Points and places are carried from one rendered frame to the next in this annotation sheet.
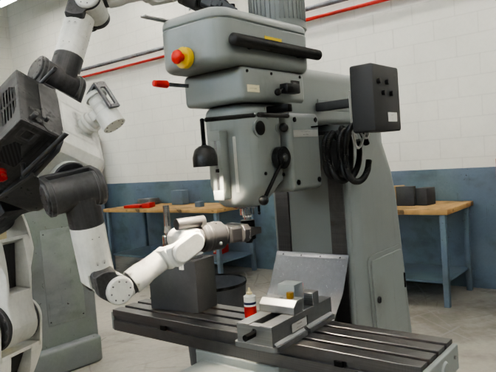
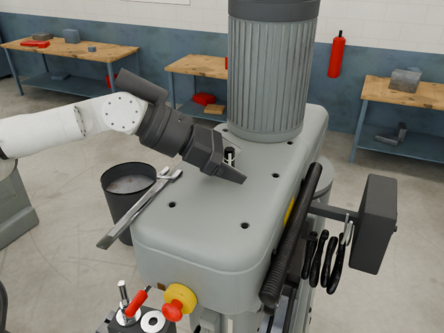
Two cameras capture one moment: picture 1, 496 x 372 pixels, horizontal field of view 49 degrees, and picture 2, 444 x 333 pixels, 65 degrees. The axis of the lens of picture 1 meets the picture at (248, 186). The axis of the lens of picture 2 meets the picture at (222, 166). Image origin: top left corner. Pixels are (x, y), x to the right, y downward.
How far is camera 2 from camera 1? 145 cm
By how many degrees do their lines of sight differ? 33
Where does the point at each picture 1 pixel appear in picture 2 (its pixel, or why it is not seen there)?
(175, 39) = (160, 264)
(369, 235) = not seen: hidden behind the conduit
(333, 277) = (282, 315)
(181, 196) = (73, 37)
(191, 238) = not seen: outside the picture
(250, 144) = (249, 323)
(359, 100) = (366, 246)
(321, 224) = not seen: hidden behind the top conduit
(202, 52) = (213, 304)
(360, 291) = (300, 317)
